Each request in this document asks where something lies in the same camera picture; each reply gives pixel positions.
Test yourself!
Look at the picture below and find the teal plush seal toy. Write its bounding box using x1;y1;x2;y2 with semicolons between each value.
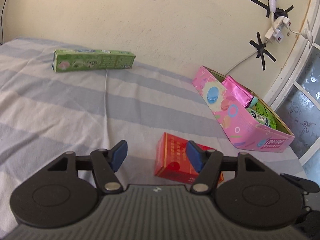
249;96;258;108

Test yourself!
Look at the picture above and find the pink macaron tin box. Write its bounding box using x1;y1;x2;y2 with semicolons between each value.
193;66;295;153

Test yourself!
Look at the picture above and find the white window frame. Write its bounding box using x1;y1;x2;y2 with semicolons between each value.
262;0;320;181

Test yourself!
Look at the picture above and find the grey power cable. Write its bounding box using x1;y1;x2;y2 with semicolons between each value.
226;51;258;77

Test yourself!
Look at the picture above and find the striped bed sheet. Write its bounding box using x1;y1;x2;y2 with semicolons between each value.
0;37;308;233

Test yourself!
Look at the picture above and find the red cigarette box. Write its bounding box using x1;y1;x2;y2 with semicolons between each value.
153;132;225;183

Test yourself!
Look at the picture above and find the pink foil packet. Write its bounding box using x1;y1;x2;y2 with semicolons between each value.
222;75;254;108

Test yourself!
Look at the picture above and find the white power strip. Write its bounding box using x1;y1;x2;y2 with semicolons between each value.
265;16;291;43

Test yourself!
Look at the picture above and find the green toothpaste box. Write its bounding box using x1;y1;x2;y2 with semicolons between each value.
52;49;136;73

